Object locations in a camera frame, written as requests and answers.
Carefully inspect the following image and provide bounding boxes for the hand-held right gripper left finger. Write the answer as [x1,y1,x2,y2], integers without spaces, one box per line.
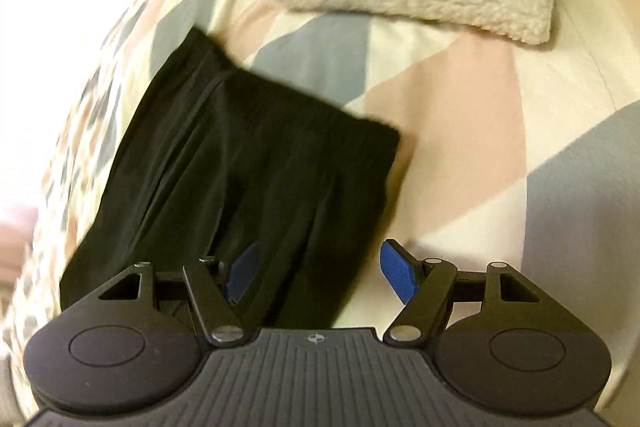
[96,240,262,349]

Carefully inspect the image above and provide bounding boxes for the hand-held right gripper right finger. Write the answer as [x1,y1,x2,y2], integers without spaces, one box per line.
[380,238,544,349]

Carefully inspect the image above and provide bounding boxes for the black pants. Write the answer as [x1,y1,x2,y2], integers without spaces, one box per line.
[59,27,402,329]

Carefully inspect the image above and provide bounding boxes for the pastel geometric patterned duvet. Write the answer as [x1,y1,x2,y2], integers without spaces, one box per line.
[0,0,640,427]

